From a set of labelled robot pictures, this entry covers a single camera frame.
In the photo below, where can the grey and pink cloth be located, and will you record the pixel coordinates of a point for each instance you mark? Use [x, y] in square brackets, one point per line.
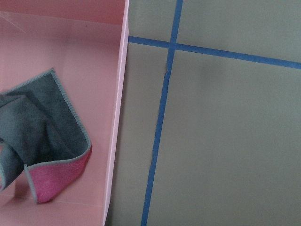
[42, 136]

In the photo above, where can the pink plastic bin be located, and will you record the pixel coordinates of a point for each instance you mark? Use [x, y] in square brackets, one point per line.
[85, 41]

